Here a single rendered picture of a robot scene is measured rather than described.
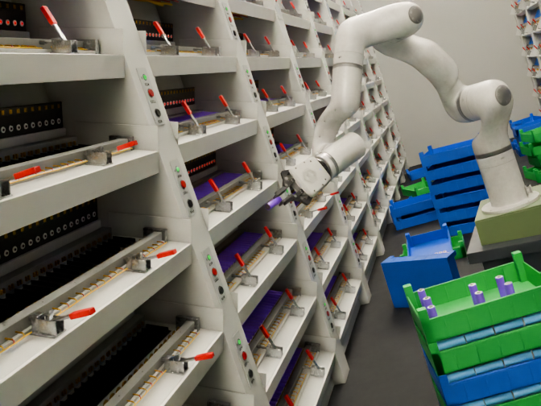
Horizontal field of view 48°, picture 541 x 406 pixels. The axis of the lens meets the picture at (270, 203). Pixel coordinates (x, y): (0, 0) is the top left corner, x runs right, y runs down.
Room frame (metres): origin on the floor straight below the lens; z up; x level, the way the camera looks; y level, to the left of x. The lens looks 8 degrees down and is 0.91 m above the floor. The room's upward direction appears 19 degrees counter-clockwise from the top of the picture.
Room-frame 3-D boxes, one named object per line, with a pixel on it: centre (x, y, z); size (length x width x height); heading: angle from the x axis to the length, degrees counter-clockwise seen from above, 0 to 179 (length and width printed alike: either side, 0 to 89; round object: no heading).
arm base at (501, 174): (1.99, -0.77, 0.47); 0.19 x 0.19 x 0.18
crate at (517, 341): (1.36, -0.39, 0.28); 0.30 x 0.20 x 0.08; 85
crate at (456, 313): (1.36, -0.39, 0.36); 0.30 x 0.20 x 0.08; 85
